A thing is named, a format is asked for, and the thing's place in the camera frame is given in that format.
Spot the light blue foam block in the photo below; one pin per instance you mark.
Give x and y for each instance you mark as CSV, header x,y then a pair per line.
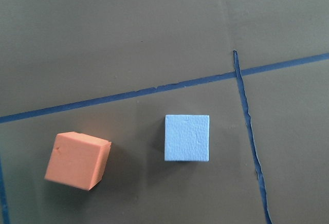
x,y
186,138

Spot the orange foam block left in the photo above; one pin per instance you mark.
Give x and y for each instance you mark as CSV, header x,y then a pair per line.
x,y
78,160

